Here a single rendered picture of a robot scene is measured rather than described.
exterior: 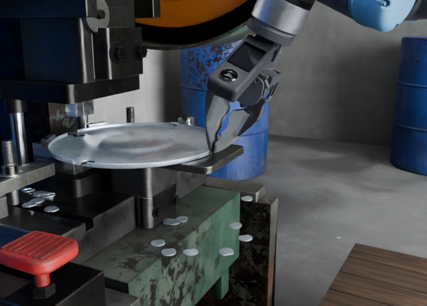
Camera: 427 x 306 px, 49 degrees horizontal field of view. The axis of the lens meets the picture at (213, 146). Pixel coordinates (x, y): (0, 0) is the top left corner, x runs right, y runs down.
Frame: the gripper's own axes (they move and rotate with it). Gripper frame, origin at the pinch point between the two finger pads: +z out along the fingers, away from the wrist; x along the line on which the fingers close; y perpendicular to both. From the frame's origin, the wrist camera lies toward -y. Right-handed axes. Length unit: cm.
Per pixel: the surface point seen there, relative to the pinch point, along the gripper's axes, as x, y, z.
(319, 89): 27, 333, 54
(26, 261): 2.6, -35.2, 5.2
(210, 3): 23.7, 34.2, -14.1
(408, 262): -47, 62, 27
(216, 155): -1.2, -0.3, 1.1
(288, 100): 46, 334, 75
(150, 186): 5.9, -3.3, 10.5
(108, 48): 21.1, -3.5, -6.6
